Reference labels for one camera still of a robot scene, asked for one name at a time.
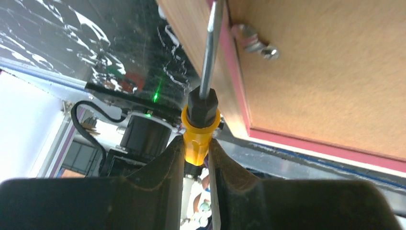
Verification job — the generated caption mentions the person in background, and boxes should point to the person in background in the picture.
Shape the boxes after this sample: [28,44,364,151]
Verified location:
[190,176,213,230]

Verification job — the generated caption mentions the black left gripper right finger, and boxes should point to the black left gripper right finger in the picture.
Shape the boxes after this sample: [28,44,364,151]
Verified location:
[208,139,401,230]

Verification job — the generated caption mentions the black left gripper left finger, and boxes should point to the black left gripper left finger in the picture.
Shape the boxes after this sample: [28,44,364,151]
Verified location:
[0,136,184,230]

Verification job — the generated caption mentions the pink picture frame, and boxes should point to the pink picture frame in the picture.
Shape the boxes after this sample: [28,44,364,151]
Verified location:
[156,0,406,174]

